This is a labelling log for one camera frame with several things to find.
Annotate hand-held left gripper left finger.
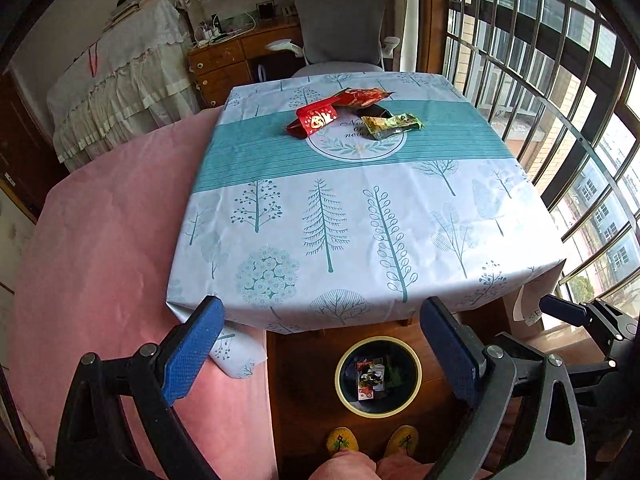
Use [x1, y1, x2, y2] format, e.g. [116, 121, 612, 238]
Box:
[54, 296, 226, 480]

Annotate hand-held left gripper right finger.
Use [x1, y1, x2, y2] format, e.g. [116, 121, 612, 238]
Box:
[419, 296, 587, 480]

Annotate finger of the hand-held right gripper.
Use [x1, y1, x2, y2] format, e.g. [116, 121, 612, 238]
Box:
[540, 294, 640, 346]
[565, 357, 631, 393]

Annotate cream rimmed dark bin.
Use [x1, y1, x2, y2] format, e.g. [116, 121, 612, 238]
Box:
[334, 336, 423, 417]

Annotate printed white packet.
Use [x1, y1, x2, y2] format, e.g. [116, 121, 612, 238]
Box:
[356, 357, 386, 401]

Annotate yellow knitted slipper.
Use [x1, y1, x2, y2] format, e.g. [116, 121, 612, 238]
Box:
[327, 427, 361, 456]
[387, 425, 420, 456]

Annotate person's right leg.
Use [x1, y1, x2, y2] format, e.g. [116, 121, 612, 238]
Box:
[376, 452, 436, 480]

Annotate pink bed sheet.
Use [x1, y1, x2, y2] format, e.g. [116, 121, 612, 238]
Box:
[10, 110, 278, 480]

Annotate tree-patterned tablecloth table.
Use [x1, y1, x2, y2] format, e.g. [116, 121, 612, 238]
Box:
[166, 72, 568, 381]

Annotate metal window grille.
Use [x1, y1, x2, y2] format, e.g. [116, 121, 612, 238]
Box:
[442, 0, 640, 311]

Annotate green foil snack packet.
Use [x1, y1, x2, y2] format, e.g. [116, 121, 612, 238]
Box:
[362, 114, 425, 141]

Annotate dark glossy wrapper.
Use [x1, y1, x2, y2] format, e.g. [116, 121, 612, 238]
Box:
[350, 104, 393, 126]

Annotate red packet with gold print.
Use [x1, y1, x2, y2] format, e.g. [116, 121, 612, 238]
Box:
[286, 101, 342, 138]

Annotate dark wooden door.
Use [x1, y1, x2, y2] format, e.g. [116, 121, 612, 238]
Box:
[0, 70, 56, 221]

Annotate red snack packet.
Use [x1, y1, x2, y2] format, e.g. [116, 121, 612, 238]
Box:
[332, 87, 393, 108]

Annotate wooden desk with drawers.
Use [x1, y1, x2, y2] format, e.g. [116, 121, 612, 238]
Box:
[189, 15, 306, 108]

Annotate cloth-covered furniture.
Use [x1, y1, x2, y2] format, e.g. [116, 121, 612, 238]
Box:
[47, 0, 201, 171]

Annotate white curtain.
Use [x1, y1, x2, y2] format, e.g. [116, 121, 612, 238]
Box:
[400, 0, 422, 73]

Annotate grey office chair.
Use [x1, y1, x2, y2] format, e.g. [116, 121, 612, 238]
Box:
[265, 0, 401, 78]

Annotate wooden table frame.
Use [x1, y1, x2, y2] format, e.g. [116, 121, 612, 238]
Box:
[307, 310, 418, 336]

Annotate white chargers and cables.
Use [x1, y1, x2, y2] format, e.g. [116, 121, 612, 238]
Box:
[195, 14, 238, 45]

